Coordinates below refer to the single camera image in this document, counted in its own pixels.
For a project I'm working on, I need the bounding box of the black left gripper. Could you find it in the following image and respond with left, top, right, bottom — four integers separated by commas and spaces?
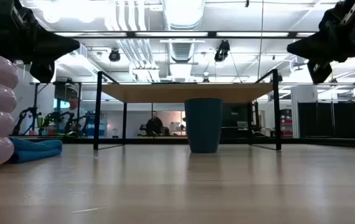
0, 0, 81, 83

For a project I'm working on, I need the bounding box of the wooden shelf with black legs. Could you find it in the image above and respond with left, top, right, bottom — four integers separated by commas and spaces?
93, 68, 283, 151

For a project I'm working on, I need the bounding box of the person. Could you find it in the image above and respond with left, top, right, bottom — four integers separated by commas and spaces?
145, 110, 165, 137
58, 95, 87, 133

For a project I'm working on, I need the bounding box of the black ceiling spotlight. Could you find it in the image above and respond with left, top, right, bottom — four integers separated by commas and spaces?
108, 48, 121, 63
214, 40, 231, 63

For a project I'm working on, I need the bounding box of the blue folded cloth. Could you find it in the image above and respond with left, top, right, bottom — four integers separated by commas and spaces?
7, 137, 64, 164

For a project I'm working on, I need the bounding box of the teal plastic cup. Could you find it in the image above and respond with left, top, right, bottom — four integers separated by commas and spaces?
184, 98, 224, 154

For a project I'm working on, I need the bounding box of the black partition wall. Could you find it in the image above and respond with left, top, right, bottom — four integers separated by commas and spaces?
298, 101, 355, 139

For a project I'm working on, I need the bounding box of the black overhead frame bar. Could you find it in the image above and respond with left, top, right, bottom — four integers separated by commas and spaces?
52, 30, 319, 39

